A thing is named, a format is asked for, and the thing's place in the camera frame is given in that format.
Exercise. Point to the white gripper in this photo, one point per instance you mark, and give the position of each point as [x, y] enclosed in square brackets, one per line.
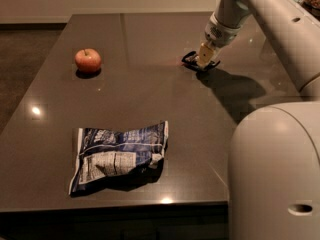
[220, 34]

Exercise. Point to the black rxbar chocolate bar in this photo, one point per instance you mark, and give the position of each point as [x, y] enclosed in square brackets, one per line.
[190, 61]

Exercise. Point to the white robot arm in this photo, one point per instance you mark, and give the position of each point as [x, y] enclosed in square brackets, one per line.
[274, 160]

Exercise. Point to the red apple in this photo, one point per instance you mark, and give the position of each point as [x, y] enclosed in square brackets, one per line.
[88, 60]

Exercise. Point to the blue white chip bag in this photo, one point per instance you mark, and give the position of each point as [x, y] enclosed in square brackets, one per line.
[104, 156]

